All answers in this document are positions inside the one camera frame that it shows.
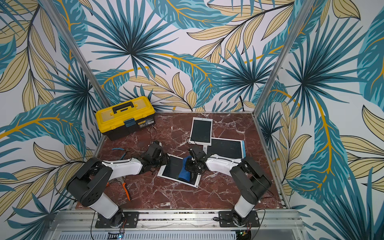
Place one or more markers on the blue framed drawing tablet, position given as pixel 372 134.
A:
pixel 233 149

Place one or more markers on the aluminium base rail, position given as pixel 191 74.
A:
pixel 270 224

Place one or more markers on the orange handled cutter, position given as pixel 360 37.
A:
pixel 124 185

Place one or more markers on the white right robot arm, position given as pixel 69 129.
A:
pixel 249 177

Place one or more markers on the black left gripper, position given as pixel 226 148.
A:
pixel 164 158

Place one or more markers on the white drawing tablet front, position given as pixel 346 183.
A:
pixel 201 131

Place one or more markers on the white drawing tablet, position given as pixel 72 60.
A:
pixel 172 169
pixel 201 131

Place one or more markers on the right aluminium corner post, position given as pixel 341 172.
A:
pixel 291 37

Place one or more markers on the aluminium corner post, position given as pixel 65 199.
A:
pixel 64 31
pixel 291 37

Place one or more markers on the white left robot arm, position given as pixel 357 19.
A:
pixel 88 184

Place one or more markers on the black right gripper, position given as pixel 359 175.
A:
pixel 193 165

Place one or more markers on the yellow black toolbox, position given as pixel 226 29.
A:
pixel 126 118

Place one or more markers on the blue microfiber cloth black trim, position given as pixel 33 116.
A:
pixel 184 175

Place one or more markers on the left aluminium corner post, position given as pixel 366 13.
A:
pixel 64 31

